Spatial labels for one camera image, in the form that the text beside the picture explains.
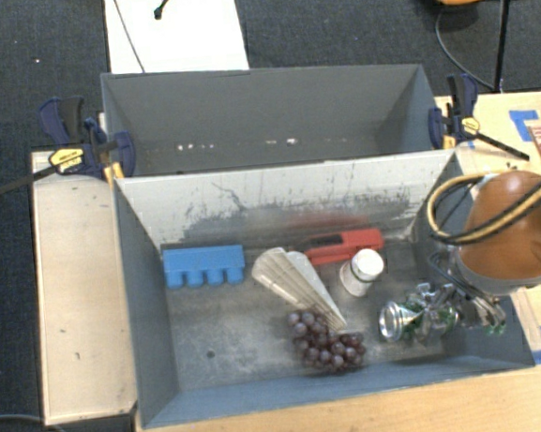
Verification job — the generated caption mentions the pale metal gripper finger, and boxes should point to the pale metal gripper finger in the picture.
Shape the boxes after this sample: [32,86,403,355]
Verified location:
[413,306,462,342]
[414,280,458,311]

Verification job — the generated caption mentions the crushed green and silver can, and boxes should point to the crushed green and silver can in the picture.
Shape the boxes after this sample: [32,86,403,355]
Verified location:
[375,286,464,346]

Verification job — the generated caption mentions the white pill bottle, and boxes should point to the white pill bottle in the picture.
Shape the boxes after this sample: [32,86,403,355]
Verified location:
[337,246,388,300]

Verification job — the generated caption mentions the red utility knife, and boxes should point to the red utility knife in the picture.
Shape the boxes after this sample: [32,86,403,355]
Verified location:
[299,227,387,270]

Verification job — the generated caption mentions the purple toy grapes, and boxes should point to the purple toy grapes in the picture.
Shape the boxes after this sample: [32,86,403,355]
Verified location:
[285,304,369,378]

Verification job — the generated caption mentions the white ribbed folded fan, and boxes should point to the white ribbed folded fan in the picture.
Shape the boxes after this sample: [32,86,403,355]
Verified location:
[248,241,349,337]

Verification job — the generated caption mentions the brown cardboard with red print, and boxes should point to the brown cardboard with red print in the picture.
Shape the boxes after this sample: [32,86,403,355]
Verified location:
[432,87,541,184]

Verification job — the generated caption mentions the grey metal bin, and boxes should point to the grey metal bin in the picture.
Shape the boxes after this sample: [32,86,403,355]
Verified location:
[99,37,539,432]

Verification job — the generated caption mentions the blue block with four bumps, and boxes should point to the blue block with four bumps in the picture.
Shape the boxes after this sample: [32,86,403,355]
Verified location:
[160,242,248,292]

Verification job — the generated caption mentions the pale wood board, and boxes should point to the pale wood board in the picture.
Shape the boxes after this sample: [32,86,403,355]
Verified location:
[21,144,142,426]

